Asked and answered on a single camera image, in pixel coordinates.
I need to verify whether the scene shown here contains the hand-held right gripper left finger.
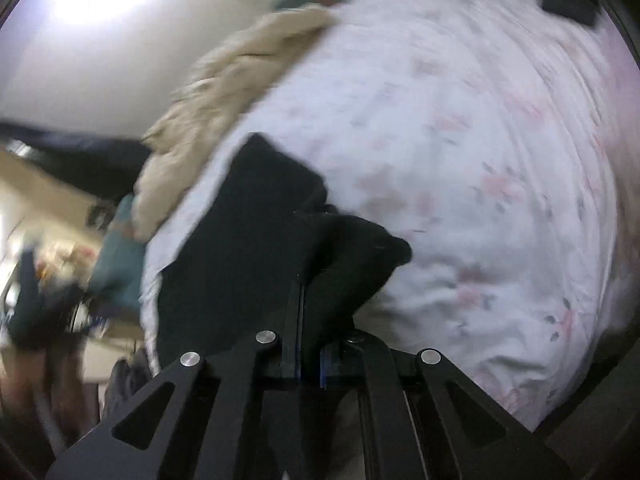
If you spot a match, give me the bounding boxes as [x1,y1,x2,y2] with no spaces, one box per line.
[45,275,311,480]

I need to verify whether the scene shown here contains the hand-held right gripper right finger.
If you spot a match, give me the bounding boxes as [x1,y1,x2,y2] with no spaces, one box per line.
[320,332,573,480]

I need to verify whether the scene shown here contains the cream quilted duvet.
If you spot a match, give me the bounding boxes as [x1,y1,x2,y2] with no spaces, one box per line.
[132,4,337,241]

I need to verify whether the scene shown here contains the black pants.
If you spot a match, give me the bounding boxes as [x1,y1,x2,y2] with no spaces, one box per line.
[152,132,413,378]

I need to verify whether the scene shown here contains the white floral bed sheet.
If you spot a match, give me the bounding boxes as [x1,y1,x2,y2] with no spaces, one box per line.
[140,0,626,431]

